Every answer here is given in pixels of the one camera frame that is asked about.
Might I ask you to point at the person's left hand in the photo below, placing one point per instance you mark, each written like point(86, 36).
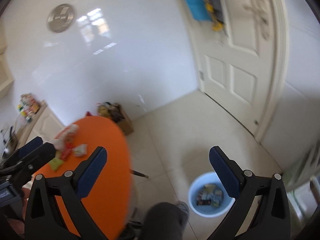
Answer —
point(17, 226)

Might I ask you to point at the white green packet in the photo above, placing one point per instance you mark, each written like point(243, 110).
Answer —
point(80, 150)

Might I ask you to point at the black snack packet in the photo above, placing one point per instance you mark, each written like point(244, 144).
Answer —
point(203, 198)

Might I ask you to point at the light blue plastic bucket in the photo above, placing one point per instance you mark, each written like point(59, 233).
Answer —
point(207, 211)

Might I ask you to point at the blue apron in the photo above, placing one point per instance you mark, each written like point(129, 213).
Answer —
point(193, 5)

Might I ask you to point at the yellow cooking oil bottle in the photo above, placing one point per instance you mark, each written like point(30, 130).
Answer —
point(103, 111)

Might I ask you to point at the grey slipper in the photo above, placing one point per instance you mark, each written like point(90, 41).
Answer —
point(184, 206)

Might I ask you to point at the white tissue wad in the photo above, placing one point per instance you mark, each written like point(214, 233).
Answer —
point(58, 144)

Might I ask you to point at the yellow green packet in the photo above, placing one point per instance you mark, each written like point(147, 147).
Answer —
point(56, 164)

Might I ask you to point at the green yellow bottle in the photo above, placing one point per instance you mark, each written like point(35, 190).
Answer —
point(20, 108)

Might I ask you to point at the orange round table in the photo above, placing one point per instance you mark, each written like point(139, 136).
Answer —
point(107, 142)

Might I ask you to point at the white plastic bag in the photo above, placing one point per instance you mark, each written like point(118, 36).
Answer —
point(68, 132)

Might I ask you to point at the white panel door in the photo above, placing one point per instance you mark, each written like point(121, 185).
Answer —
point(240, 55)

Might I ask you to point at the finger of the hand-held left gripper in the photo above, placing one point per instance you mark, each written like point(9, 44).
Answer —
point(40, 156)
point(30, 147)

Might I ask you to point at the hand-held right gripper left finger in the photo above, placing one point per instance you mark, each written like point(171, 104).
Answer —
point(92, 171)

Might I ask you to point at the steel wok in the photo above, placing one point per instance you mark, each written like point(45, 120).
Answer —
point(11, 141)

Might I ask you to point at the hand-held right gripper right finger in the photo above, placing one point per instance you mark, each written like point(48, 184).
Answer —
point(225, 172)

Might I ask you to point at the person's leg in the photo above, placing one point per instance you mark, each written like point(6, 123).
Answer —
point(162, 222)

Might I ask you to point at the amber bottle with red label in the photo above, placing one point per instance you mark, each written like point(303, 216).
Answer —
point(35, 107)

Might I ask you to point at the red bag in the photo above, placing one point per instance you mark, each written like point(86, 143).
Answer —
point(88, 113)

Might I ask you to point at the yellow white snack packet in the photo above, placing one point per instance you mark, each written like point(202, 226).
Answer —
point(210, 187)

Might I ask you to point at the cream lattice door cabinet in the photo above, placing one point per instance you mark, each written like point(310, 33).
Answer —
point(5, 75)

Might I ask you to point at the cardboard box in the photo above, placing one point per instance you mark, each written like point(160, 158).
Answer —
point(125, 125)

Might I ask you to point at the dark sauce bottle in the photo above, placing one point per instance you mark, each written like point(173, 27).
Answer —
point(28, 101)

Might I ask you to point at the white framed glass door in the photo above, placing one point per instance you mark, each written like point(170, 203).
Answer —
point(305, 170)

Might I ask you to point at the cream kitchen base cabinet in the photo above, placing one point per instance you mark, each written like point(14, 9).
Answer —
point(43, 125)

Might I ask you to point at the black table leg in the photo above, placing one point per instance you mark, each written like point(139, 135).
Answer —
point(140, 173)

